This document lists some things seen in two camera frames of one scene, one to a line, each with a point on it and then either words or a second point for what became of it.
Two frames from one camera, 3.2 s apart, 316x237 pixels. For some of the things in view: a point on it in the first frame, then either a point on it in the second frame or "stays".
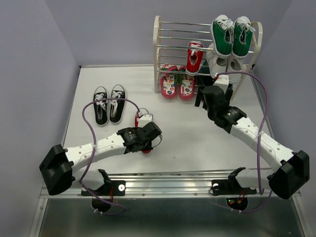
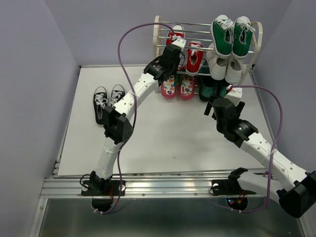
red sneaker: x=195 y=51 stays
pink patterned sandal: x=168 y=81 stays
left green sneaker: x=221 y=27 stays
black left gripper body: x=146 y=146 → x=174 y=65
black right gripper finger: x=205 y=105 → x=239 y=108
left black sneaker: x=101 y=108 stays
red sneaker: x=139 y=113 → x=178 y=30
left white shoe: x=217 y=64 stays
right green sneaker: x=242 y=36 stays
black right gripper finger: x=199 y=97 → x=208 y=108
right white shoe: x=234 y=65 stays
